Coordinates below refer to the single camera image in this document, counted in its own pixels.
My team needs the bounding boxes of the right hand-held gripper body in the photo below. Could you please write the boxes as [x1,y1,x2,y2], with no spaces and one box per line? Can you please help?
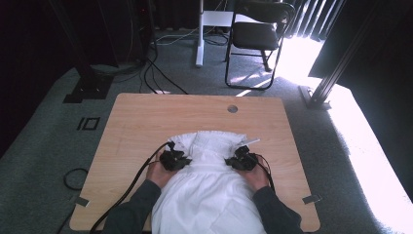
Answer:
[233,138,261,172]

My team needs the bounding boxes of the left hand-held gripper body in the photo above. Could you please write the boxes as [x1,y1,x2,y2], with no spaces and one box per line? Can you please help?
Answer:
[159,140,189,173]

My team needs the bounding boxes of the white garment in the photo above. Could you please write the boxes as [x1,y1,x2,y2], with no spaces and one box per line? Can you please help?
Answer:
[150,130,267,234]

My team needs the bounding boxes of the person's left hand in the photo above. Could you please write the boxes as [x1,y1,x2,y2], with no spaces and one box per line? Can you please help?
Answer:
[145,160,178,189]

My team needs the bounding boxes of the person's right hand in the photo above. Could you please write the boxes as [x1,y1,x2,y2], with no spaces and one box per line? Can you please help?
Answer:
[238,164,271,193]

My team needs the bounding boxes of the black floor tape marks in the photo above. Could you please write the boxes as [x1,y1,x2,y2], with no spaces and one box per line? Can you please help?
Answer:
[76,116,101,132]

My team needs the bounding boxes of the black stand with base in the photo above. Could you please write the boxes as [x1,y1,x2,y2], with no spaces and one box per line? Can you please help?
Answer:
[48,0,115,104]

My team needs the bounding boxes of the black folding chair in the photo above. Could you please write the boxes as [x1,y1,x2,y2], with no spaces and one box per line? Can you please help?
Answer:
[224,0,296,91]

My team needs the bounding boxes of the striped curtain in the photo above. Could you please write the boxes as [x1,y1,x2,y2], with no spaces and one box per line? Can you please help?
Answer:
[285,0,346,42]

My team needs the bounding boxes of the dark curtain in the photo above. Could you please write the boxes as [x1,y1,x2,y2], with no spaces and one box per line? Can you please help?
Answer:
[308,0,413,203]

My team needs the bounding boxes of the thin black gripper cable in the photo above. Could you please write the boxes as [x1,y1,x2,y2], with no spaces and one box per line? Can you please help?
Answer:
[254,154,277,193]

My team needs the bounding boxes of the thick black gripper cable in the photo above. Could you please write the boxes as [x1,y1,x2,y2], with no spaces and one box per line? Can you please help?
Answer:
[89,141,171,234]

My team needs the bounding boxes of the black floor cables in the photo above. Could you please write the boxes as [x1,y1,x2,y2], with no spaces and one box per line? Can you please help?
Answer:
[138,48,189,96]

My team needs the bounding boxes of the black cable loop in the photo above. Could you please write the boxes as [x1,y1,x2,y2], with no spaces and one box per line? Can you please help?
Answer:
[62,168,90,191]

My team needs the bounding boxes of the white desk frame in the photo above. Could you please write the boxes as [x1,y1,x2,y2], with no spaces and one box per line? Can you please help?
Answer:
[195,0,236,68]

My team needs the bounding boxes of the white floor cable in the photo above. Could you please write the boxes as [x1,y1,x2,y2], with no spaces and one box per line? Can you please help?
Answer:
[155,27,200,46]

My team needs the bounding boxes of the aluminium stand post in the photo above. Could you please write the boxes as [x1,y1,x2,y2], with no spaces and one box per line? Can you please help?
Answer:
[298,0,388,110]

